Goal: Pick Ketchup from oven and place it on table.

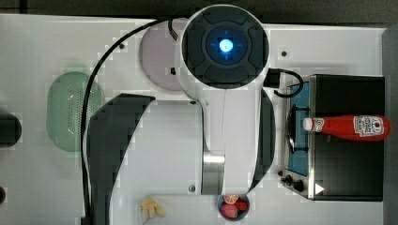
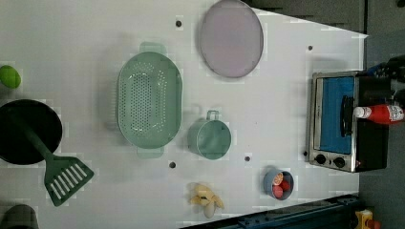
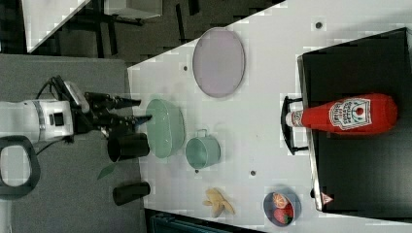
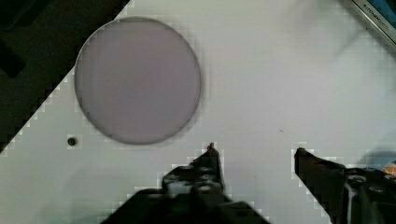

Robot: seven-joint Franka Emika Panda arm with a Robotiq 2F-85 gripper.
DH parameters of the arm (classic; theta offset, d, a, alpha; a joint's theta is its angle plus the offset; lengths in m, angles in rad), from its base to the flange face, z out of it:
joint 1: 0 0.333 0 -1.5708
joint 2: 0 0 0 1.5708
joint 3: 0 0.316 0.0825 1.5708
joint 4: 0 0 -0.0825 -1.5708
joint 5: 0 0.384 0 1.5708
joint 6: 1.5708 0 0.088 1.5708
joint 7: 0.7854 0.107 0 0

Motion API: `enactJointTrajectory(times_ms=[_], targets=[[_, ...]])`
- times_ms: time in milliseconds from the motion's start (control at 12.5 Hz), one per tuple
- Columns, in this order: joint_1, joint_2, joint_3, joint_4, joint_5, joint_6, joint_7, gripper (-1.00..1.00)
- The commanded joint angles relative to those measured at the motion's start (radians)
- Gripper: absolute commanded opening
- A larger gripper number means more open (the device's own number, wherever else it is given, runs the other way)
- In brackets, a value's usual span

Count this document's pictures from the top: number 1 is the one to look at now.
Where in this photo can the red ketchup bottle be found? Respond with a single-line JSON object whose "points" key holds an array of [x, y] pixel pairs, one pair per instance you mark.
{"points": [[359, 128]]}

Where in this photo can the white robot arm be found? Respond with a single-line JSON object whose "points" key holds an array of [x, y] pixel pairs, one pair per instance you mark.
{"points": [[222, 60]]}

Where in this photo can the black toaster oven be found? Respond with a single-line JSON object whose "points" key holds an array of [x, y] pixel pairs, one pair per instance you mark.
{"points": [[325, 167]]}

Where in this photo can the pink round plate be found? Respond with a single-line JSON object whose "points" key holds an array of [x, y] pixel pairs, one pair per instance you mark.
{"points": [[157, 57]]}

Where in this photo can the blue bowl with fruit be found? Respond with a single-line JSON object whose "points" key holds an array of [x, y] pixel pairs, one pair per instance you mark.
{"points": [[233, 207]]}

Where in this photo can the peeled banana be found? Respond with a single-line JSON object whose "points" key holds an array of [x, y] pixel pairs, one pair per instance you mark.
{"points": [[150, 209]]}

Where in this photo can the green oval colander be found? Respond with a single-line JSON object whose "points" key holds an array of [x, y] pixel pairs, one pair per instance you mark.
{"points": [[64, 110]]}

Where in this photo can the black frying pan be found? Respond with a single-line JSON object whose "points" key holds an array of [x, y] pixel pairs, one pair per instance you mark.
{"points": [[10, 130]]}

